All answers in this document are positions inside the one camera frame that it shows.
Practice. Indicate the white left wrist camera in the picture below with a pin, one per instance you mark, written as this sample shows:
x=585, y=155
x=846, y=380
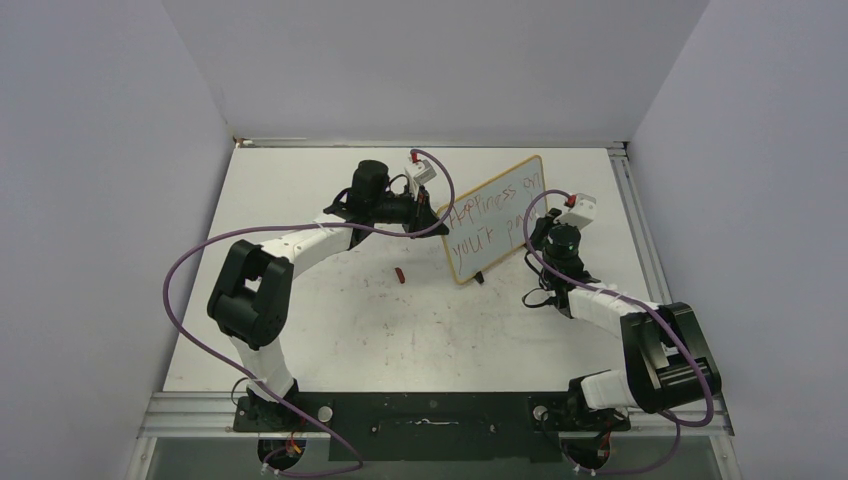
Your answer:
x=418, y=171

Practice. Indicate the aluminium back rail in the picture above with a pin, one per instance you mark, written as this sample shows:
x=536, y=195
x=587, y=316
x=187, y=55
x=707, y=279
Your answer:
x=364, y=143

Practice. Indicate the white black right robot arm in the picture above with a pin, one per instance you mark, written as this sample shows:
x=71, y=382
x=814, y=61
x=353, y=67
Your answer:
x=667, y=361

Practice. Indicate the yellow-framed whiteboard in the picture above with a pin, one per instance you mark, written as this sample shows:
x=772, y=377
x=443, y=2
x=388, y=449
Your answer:
x=486, y=223

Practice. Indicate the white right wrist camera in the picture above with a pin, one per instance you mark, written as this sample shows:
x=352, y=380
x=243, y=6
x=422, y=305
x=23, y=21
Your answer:
x=580, y=211

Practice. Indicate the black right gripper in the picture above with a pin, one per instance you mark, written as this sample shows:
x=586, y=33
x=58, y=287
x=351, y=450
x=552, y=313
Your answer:
x=543, y=226

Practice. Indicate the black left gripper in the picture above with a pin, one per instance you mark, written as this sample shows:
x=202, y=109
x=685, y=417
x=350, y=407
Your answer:
x=419, y=211

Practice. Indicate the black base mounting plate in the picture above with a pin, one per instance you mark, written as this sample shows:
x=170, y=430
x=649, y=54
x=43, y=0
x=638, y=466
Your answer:
x=476, y=426

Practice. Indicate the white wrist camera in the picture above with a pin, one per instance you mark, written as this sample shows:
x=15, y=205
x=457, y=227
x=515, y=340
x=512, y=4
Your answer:
x=418, y=171
x=580, y=211

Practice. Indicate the aluminium right side rail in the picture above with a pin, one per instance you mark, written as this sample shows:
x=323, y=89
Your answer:
x=647, y=252

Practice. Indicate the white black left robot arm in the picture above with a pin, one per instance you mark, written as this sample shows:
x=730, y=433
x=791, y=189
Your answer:
x=250, y=299

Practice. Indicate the aluminium rail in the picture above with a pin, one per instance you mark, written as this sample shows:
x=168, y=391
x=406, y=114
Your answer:
x=647, y=252
x=364, y=143

